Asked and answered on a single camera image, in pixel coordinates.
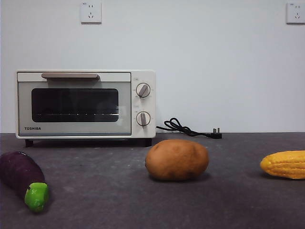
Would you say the metal wire oven rack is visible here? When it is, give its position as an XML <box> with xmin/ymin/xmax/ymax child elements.
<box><xmin>35</xmin><ymin>112</ymin><xmax>119</xmax><ymax>117</ymax></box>

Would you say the black power cable with plug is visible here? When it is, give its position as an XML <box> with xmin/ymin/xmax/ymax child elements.
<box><xmin>156</xmin><ymin>118</ymin><xmax>223</xmax><ymax>139</ymax></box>

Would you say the white oven knob, slanted grip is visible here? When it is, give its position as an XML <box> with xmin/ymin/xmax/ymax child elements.
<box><xmin>135</xmin><ymin>83</ymin><xmax>151</xmax><ymax>98</ymax></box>

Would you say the yellow corn cob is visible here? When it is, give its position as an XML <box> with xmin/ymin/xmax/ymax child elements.
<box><xmin>259</xmin><ymin>150</ymin><xmax>305</xmax><ymax>180</ymax></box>

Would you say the white wall socket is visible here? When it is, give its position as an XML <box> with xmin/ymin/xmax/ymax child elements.
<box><xmin>80</xmin><ymin>1</ymin><xmax>102</xmax><ymax>24</ymax></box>
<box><xmin>285</xmin><ymin>2</ymin><xmax>305</xmax><ymax>24</ymax></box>

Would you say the brown potato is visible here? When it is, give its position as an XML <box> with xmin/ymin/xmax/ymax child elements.
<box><xmin>145</xmin><ymin>139</ymin><xmax>210</xmax><ymax>181</ymax></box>

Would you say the white oven knob, upright grip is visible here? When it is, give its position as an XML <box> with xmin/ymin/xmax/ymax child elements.
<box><xmin>135</xmin><ymin>111</ymin><xmax>151</xmax><ymax>127</ymax></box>

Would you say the purple eggplant with green stem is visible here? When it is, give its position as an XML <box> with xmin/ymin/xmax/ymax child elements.
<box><xmin>0</xmin><ymin>151</ymin><xmax>50</xmax><ymax>213</ymax></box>

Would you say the white toaster oven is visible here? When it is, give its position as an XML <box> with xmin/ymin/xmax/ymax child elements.
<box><xmin>15</xmin><ymin>69</ymin><xmax>157</xmax><ymax>147</ymax></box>

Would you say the glass oven door with handle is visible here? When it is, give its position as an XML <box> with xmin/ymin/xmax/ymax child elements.
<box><xmin>17</xmin><ymin>72</ymin><xmax>132</xmax><ymax>137</ymax></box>

